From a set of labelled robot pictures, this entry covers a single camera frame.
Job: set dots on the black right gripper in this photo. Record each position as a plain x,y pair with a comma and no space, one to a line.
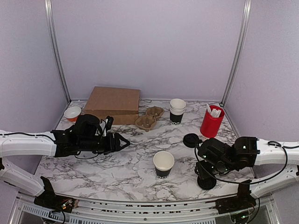
202,175

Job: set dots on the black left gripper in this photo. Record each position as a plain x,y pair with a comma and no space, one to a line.
116,146

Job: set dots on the single black paper cup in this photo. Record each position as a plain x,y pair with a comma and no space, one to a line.
163,162

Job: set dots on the black coffee cup lid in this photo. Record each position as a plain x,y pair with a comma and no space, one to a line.
191,140
206,184

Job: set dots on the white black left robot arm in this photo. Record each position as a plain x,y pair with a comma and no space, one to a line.
20,151

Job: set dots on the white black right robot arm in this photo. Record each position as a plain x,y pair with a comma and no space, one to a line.
252,152

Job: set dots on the brown cardboard cup carrier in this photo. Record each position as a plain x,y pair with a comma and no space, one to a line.
149,120

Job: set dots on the brown paper bag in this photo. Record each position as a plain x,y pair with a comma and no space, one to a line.
120,103

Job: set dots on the red ribbed plastic cup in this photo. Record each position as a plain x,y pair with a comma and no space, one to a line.
210,125

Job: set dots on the orange white ceramic bowl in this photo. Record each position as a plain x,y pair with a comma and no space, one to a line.
72,113

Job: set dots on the white sticks in red cup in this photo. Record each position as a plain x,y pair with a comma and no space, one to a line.
215,113

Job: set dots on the stack of black paper cups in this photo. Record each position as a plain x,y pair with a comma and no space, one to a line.
177,109

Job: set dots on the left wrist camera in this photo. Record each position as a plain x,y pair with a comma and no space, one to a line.
106,125

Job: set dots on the paper bag twine handle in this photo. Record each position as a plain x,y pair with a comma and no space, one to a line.
146,100

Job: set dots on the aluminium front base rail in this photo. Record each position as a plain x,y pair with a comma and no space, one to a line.
93,211

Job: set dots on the left aluminium frame post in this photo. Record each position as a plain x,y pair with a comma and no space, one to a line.
55,48

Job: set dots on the aluminium frame post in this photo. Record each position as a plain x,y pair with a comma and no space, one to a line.
55,48
238,51

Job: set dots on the right aluminium frame post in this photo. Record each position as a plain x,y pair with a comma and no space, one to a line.
238,51

